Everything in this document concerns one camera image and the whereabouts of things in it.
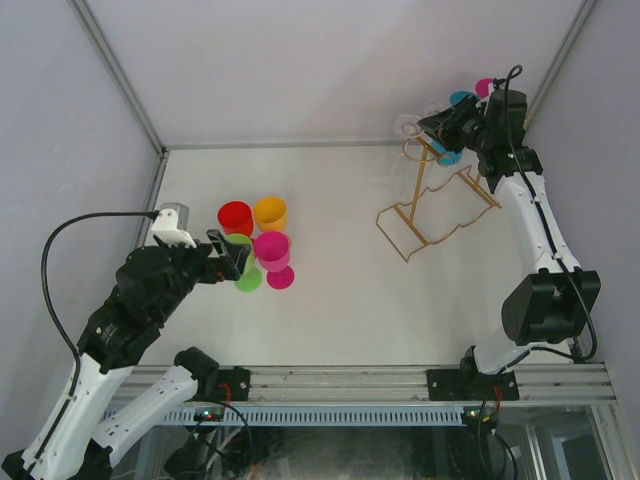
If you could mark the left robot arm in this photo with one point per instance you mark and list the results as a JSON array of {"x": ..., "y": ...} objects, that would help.
[{"x": 77, "y": 441}]

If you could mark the slotted grey cable duct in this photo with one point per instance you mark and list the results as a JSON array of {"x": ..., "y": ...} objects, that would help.
[{"x": 314, "y": 416}]

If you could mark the magenta wine glass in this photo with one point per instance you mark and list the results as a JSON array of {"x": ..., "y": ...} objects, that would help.
[
  {"x": 272, "y": 249},
  {"x": 484, "y": 88}
]

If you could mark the yellow wine glass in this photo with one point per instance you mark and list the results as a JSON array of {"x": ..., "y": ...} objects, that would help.
[{"x": 270, "y": 215}]

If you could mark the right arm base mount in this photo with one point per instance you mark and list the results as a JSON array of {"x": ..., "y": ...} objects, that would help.
[{"x": 470, "y": 385}]

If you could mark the clear wine glass front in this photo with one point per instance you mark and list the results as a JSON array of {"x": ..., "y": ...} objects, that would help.
[{"x": 407, "y": 127}]

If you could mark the magenta wine glass rear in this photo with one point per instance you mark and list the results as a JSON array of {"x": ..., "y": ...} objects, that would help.
[{"x": 484, "y": 88}]

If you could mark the red wine glass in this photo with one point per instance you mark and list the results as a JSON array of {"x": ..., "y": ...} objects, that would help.
[{"x": 236, "y": 217}]

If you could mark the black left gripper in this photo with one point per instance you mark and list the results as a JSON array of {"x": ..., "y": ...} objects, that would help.
[{"x": 227, "y": 265}]

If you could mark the green wine glass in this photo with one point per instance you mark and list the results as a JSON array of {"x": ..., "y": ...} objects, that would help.
[{"x": 252, "y": 276}]

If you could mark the magenta wine glass front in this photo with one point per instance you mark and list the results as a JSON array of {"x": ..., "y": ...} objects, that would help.
[{"x": 272, "y": 249}]

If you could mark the clear wine glass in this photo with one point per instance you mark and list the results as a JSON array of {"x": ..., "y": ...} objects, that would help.
[
  {"x": 433, "y": 109},
  {"x": 407, "y": 127}
]

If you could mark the gold wire glass rack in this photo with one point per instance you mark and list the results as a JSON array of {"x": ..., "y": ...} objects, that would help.
[{"x": 433, "y": 195}]

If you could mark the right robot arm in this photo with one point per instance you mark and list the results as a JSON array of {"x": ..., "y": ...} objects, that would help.
[{"x": 553, "y": 301}]

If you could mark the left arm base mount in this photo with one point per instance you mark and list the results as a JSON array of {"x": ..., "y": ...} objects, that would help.
[{"x": 220, "y": 385}]

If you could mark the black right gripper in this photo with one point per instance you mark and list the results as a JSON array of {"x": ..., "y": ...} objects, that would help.
[{"x": 443, "y": 125}]

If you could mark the blue wine glass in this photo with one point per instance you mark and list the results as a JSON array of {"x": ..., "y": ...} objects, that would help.
[{"x": 457, "y": 97}]

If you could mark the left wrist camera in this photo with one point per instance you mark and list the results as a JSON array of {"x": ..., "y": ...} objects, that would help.
[{"x": 170, "y": 225}]

